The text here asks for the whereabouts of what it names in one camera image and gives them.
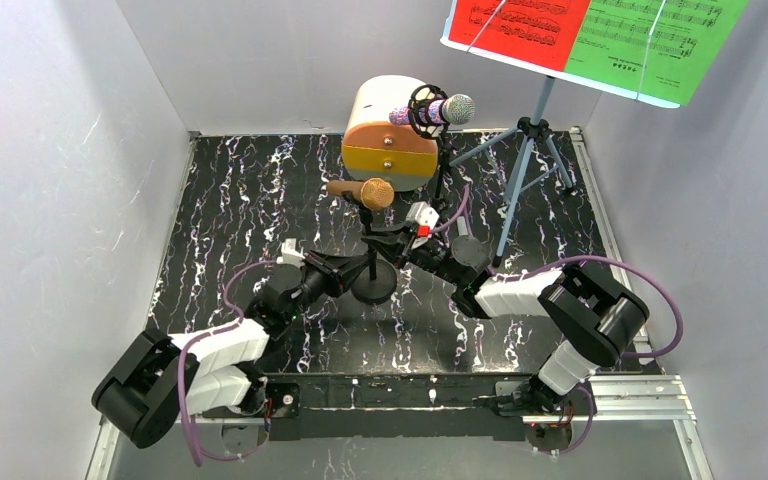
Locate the gold microphone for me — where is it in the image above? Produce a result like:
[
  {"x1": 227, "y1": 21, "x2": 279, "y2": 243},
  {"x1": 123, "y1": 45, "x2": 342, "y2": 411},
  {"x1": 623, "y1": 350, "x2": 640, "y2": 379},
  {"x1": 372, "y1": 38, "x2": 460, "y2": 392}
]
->
[{"x1": 325, "y1": 178, "x2": 395, "y2": 210}]

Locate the black shock-mount tripod stand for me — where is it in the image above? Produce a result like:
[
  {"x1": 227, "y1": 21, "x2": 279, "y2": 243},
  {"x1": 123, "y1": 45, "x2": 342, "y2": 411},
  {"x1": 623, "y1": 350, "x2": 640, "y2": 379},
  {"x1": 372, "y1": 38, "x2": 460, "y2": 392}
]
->
[{"x1": 407, "y1": 84, "x2": 453, "y2": 209}]

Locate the purple glitter microphone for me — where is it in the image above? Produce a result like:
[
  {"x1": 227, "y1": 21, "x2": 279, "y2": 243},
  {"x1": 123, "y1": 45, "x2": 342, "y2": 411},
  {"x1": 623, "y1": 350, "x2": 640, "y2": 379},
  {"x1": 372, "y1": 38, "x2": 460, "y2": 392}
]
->
[{"x1": 388, "y1": 94, "x2": 476, "y2": 127}]

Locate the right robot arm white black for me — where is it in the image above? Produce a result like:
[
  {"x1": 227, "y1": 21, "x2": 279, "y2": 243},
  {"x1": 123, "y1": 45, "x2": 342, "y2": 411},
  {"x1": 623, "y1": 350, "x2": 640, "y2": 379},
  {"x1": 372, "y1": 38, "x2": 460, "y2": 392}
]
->
[{"x1": 362, "y1": 224, "x2": 650, "y2": 417}]

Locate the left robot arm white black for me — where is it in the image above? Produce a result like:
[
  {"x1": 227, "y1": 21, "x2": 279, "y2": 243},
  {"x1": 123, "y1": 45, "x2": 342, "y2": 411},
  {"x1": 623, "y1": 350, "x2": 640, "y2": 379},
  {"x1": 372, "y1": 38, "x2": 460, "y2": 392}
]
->
[{"x1": 91, "y1": 251, "x2": 368, "y2": 448}]

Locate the orange white highlighter pen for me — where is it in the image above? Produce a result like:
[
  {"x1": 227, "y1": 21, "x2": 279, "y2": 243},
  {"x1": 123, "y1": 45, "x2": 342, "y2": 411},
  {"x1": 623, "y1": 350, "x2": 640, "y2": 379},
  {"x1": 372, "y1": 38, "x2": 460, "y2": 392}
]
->
[{"x1": 456, "y1": 216, "x2": 472, "y2": 237}]

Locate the round three-drawer storage box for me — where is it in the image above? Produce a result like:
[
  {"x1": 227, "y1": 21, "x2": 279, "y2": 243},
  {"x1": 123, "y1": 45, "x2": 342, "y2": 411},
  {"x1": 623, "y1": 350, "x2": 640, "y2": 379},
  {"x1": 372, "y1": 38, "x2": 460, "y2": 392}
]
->
[{"x1": 341, "y1": 75, "x2": 438, "y2": 192}]

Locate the red sheet music page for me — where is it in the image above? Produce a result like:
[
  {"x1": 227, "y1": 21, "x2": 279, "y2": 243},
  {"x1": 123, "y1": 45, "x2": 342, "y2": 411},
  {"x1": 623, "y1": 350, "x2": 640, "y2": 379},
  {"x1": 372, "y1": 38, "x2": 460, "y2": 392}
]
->
[{"x1": 443, "y1": 0, "x2": 591, "y2": 71}]

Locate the green sheet music page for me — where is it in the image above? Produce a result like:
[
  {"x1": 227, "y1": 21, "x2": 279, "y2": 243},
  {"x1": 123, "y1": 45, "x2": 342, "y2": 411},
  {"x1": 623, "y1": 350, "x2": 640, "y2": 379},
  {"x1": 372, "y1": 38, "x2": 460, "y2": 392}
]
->
[{"x1": 565, "y1": 0, "x2": 747, "y2": 107}]

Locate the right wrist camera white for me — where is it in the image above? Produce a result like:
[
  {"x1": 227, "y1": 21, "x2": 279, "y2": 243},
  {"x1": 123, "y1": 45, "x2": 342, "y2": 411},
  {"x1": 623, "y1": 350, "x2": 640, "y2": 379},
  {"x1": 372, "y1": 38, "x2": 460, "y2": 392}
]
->
[{"x1": 406, "y1": 201, "x2": 440, "y2": 238}]

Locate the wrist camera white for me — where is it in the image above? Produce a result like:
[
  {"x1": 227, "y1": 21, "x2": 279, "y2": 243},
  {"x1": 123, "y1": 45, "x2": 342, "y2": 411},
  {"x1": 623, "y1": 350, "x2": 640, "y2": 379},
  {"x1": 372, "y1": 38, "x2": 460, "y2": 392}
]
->
[
  {"x1": 276, "y1": 238, "x2": 305, "y2": 268},
  {"x1": 406, "y1": 201, "x2": 440, "y2": 238}
]

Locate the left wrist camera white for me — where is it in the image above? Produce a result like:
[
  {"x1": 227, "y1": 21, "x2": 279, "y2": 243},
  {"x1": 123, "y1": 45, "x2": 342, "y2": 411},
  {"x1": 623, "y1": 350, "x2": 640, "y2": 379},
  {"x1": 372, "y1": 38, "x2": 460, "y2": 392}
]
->
[{"x1": 276, "y1": 238, "x2": 305, "y2": 268}]

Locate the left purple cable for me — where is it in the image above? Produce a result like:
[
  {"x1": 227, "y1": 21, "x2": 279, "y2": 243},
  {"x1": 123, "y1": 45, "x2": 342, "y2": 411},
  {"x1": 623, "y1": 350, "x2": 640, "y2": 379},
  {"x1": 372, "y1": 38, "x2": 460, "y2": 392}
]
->
[{"x1": 178, "y1": 259, "x2": 293, "y2": 468}]

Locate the aluminium frame rail base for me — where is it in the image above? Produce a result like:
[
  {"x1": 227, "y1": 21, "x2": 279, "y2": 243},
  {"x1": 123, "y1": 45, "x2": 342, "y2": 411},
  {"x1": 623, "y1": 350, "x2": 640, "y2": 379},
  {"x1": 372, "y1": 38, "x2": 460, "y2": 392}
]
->
[{"x1": 87, "y1": 374, "x2": 713, "y2": 479}]

